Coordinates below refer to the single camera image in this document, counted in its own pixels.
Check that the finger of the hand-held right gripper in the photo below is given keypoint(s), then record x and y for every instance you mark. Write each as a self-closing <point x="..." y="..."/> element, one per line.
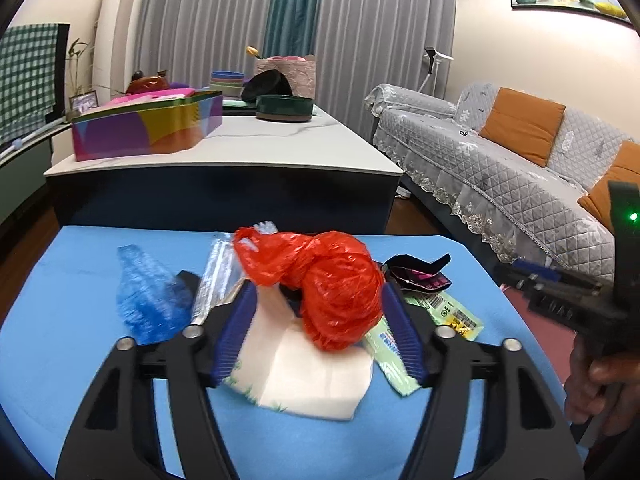
<point x="515" y="278"/>
<point x="537" y="267"/>

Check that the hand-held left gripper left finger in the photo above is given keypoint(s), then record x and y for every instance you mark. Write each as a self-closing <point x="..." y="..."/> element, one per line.
<point x="235" y="332"/>

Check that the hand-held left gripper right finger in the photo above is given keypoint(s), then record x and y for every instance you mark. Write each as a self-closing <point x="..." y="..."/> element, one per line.
<point x="406" y="340"/>

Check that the clear plastic straw wrapper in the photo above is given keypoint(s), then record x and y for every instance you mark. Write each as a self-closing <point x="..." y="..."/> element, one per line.
<point x="215" y="275"/>

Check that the black and pink packet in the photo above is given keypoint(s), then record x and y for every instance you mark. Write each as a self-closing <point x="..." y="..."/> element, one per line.
<point x="425" y="277"/>

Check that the red plastic bag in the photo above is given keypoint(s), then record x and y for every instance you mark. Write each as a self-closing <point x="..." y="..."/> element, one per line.
<point x="335" y="290"/>

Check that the white tissue packet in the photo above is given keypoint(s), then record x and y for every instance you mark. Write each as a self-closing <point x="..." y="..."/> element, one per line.
<point x="310" y="380"/>

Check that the person's right hand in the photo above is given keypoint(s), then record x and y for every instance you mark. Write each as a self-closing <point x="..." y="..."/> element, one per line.
<point x="607" y="370"/>

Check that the light green wrapper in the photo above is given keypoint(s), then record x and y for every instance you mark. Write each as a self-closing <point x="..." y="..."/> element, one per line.
<point x="452" y="317"/>

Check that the blue crumpled plastic bag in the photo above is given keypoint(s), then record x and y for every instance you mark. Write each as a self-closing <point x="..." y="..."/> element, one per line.
<point x="145" y="295"/>

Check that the grey quilted sofa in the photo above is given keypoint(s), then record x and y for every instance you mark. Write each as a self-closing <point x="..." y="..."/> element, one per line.
<point x="475" y="180"/>

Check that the orange cushion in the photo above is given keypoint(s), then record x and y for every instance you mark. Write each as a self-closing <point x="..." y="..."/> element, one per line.
<point x="620" y="170"/>
<point x="522" y="125"/>

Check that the blue foam mat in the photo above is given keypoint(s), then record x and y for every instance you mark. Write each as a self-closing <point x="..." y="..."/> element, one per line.
<point x="75" y="270"/>

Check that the white-topped dark coffee table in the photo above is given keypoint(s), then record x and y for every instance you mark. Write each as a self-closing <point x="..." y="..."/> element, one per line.
<point x="280" y="145"/>

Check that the multicoloured rectangular box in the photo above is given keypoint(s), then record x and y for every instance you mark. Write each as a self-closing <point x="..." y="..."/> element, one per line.
<point x="145" y="130"/>

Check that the dark green round tin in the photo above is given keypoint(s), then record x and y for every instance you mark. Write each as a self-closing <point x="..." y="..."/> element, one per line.
<point x="284" y="109"/>

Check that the white floor lamp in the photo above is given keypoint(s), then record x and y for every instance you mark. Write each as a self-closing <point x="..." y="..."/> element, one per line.
<point x="432" y="62"/>

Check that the stack of pastel bowls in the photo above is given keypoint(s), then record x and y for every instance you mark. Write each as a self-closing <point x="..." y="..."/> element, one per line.
<point x="227" y="84"/>

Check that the black round hat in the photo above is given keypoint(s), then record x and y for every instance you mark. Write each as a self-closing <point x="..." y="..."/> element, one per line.
<point x="267" y="85"/>

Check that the green cabinet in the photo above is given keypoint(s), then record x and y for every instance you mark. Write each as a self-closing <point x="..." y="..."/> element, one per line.
<point x="25" y="180"/>

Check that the brown teapot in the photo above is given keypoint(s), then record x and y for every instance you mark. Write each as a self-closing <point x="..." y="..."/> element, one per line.
<point x="147" y="84"/>

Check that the white pipe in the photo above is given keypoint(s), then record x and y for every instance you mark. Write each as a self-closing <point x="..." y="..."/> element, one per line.
<point x="35" y="135"/>

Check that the yellow tulip flower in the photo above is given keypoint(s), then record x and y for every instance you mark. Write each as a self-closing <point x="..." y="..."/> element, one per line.
<point x="252" y="51"/>

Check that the grey curtain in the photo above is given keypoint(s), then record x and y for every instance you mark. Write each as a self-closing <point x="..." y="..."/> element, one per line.
<point x="390" y="25"/>
<point x="200" y="15"/>

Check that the thin bamboo plant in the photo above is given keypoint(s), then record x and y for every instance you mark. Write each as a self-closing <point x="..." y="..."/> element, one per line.
<point x="77" y="60"/>

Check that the white standing air conditioner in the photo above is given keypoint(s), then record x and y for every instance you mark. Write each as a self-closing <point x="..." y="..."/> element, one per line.
<point x="120" y="30"/>

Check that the green checked cloth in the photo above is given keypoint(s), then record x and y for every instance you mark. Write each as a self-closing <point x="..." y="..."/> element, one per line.
<point x="25" y="75"/>

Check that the teal curtain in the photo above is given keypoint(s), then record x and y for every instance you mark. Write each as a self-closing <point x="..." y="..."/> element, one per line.
<point x="295" y="5"/>

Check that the small photo frame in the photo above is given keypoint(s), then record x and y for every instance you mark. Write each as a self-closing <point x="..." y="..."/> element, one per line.
<point x="83" y="103"/>

